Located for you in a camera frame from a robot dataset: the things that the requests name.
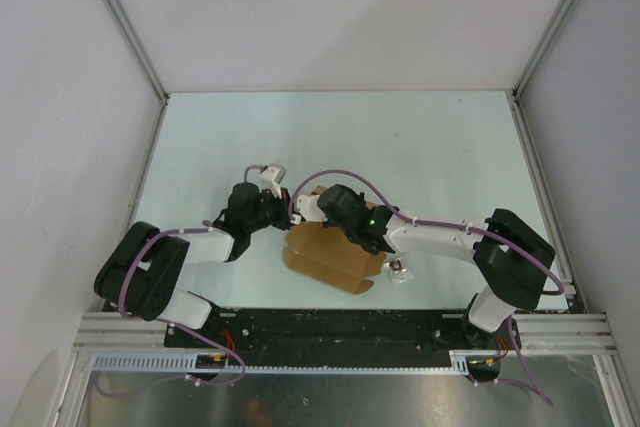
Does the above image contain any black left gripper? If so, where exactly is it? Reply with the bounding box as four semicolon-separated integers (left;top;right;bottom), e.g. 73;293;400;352
246;185;295;233

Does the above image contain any brown cardboard box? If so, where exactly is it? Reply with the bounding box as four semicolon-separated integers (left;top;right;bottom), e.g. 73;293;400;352
284;184;391;295

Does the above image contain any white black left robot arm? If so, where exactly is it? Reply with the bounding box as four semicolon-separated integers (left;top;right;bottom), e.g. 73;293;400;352
94;182;290;347

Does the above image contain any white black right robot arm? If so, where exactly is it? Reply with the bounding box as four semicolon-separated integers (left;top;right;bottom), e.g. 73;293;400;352
315;184;556;348

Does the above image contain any small clear plastic packet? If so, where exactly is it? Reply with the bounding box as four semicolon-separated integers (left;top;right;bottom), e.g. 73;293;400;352
385;257;413;285

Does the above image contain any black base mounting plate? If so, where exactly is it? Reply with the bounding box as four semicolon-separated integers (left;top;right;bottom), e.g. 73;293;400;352
165;307;519;351

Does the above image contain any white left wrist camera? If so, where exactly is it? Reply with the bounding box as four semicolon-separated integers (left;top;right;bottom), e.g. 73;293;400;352
259;163;287;198

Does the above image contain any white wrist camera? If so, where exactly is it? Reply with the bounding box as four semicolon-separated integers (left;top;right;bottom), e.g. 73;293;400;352
259;163;287;198
291;195;327;225

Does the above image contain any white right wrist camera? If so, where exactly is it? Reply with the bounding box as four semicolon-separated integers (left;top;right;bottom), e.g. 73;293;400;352
291;195;327;225

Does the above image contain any grey slotted cable duct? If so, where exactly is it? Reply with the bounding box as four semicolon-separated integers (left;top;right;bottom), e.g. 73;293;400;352
92;351;498;375

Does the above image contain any aluminium front rail profile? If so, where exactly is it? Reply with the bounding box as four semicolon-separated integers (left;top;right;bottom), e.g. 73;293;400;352
72;312;617;355

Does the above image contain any aluminium rail right side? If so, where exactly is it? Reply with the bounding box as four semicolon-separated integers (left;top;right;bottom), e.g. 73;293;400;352
506;91;580;303

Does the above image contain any aluminium corner post left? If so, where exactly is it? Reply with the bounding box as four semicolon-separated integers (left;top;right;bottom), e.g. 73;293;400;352
102;0;169;105

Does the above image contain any aluminium corner post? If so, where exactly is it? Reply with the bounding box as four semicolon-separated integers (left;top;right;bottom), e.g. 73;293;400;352
512;0;580;100
102;0;169;105

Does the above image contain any aluminium corner post right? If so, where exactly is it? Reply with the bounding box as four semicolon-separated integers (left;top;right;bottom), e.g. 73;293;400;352
512;0;580;100

